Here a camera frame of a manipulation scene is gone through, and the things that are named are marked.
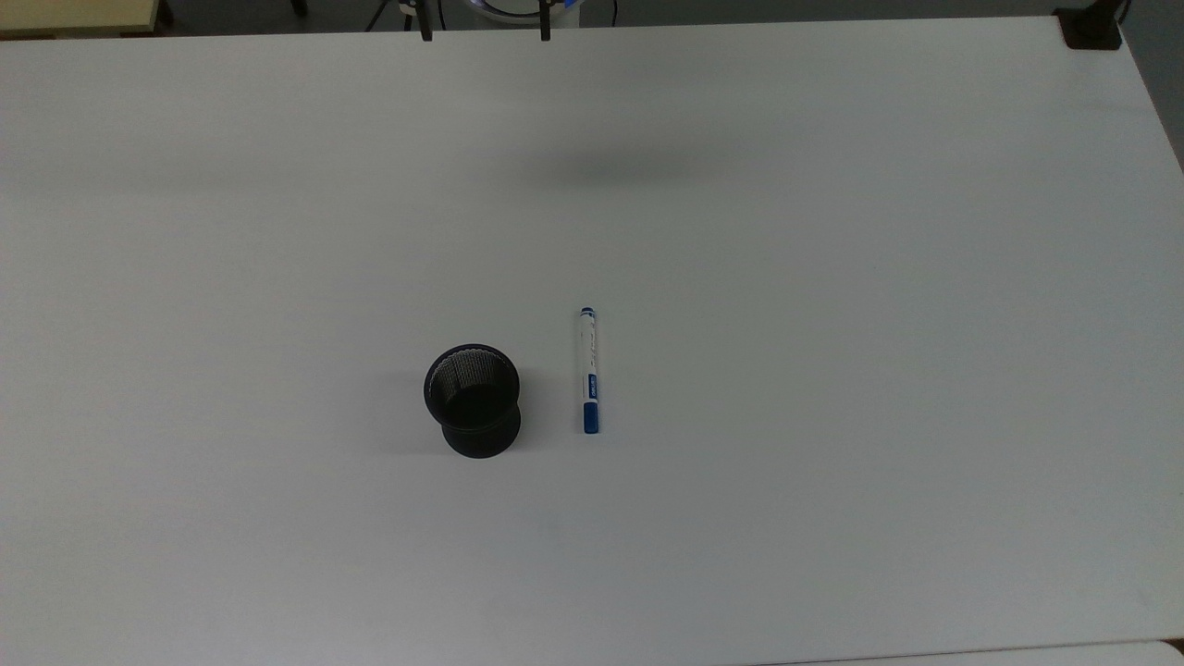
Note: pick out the blue and white marker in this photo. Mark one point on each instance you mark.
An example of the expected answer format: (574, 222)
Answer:
(588, 370)

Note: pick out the light wooden furniture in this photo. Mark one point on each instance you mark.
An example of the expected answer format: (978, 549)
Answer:
(74, 14)

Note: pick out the black mesh pen cup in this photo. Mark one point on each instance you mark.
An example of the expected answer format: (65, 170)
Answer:
(473, 407)

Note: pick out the black camera stand clamp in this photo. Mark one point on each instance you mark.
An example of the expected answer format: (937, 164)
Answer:
(1091, 26)

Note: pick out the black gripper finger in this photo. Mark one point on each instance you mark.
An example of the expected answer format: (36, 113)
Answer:
(425, 20)
(545, 20)

